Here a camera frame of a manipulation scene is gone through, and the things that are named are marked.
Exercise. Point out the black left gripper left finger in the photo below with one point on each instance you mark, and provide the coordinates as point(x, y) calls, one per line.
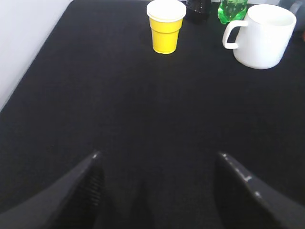
point(71, 202)

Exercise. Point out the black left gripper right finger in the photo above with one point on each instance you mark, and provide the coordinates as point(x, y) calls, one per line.
point(244, 201)

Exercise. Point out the white ceramic mug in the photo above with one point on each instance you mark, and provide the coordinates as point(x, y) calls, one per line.
point(261, 38)

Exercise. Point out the yellow plastic cup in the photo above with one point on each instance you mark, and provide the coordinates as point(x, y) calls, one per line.
point(165, 18)

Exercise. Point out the green soda bottle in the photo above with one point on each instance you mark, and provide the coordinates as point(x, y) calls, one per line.
point(230, 10)

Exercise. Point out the dark cola bottle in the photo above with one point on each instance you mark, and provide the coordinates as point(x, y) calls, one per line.
point(198, 11)

